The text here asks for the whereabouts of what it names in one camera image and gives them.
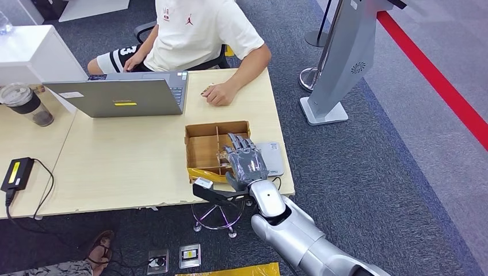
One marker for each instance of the black stanchion post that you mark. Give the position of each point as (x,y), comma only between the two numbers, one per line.
(315,39)

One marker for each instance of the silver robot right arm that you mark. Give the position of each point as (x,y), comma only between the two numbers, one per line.
(301,236)

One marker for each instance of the person's right hand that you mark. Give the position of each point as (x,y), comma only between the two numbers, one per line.
(134,61)

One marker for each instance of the lidded plastic coffee cup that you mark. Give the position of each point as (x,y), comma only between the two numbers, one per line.
(26,104)

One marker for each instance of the yellow floor tape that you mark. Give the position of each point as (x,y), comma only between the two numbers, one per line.
(244,271)

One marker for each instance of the chrome stanchion post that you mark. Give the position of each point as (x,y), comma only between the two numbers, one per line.
(309,78)

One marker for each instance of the person's right forearm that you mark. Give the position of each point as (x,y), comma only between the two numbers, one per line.
(148,42)

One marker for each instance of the white platform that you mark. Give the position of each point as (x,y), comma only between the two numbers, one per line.
(91,9)

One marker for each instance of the person's left forearm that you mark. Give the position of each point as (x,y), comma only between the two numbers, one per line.
(251,66)

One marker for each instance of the white cabinet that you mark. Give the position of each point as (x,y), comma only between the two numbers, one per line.
(34,53)

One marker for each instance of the grey kiosk stand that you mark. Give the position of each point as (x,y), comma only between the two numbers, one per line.
(343,57)

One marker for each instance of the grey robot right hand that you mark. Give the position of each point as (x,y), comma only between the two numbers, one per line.
(248,163)

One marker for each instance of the black box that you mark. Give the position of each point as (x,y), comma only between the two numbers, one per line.
(49,8)

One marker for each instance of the black office chair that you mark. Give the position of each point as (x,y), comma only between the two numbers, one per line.
(142,30)

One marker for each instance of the black power adapter yellow label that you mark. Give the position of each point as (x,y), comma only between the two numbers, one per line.
(17,174)

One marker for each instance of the small yellow tag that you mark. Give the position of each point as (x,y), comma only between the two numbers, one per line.
(229,51)

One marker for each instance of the grey card reader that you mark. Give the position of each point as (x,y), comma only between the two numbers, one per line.
(275,158)

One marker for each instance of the open floor outlet with plug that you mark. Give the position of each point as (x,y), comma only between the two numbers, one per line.
(158,262)

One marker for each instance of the person's left hand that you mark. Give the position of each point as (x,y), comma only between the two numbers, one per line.
(223,94)

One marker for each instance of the wooden compartment box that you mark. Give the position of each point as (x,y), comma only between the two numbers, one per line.
(202,152)

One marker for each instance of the clear water bottle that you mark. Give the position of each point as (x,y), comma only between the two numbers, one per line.
(4,24)

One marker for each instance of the brown sandal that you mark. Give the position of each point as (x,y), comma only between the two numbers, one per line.
(105,240)

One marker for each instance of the picture room key card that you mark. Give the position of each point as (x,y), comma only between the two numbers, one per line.
(222,155)

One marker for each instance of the chrome stool base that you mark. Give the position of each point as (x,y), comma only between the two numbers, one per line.
(213,221)

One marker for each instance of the grey laptop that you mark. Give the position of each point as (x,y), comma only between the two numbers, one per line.
(114,99)

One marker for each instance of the closed silver floor outlet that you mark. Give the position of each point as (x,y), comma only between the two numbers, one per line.
(190,256)

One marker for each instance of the person's foot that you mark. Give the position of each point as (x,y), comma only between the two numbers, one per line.
(99,253)

